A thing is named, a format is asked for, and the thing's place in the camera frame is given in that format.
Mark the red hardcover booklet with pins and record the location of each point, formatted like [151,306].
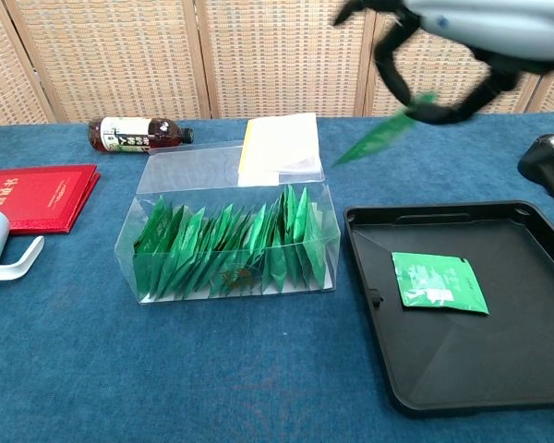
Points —
[37,198]

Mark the clear plastic box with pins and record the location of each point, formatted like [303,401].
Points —
[189,277]

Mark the black device orange button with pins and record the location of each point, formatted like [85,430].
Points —
[533,164]

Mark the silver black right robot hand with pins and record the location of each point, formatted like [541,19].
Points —
[489,23]

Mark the white notepad yellow edge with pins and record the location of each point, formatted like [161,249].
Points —
[284,131]

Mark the brown tea bottle white label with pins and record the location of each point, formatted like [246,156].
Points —
[129,134]

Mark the black plastic tray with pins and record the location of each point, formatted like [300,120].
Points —
[466,360]

